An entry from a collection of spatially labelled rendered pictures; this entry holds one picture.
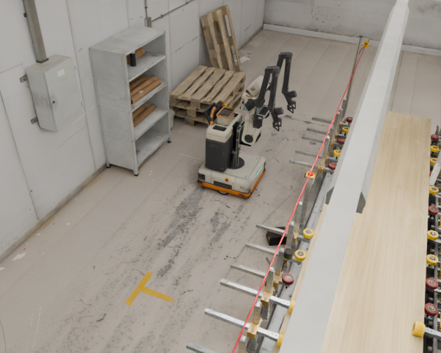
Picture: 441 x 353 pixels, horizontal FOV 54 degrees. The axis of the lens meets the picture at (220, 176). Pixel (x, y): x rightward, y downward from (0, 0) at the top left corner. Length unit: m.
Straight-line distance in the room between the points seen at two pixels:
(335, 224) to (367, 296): 2.01
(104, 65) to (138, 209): 1.61
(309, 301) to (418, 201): 3.16
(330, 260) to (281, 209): 3.98
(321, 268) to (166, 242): 3.60
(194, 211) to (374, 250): 2.20
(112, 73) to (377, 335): 3.58
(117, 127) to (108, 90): 0.46
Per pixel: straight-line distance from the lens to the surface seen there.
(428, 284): 3.31
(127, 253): 4.45
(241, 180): 4.87
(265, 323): 3.04
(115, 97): 5.00
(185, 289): 4.09
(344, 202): 1.17
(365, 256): 3.33
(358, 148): 1.41
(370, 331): 2.92
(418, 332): 2.95
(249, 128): 4.70
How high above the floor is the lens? 3.17
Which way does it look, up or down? 36 degrees down
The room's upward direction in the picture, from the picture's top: 2 degrees clockwise
